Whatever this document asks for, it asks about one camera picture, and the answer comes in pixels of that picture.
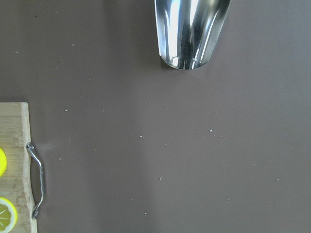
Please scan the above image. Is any metal scoop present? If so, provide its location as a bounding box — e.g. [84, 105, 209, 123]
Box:
[154, 0, 230, 70]

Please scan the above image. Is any bamboo cutting board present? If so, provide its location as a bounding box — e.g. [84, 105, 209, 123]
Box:
[0, 102, 45, 233]

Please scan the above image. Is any lemon half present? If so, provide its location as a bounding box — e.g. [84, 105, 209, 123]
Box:
[0, 148, 7, 177]

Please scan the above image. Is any lemon slice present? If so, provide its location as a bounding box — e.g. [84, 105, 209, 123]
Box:
[0, 197, 17, 233]

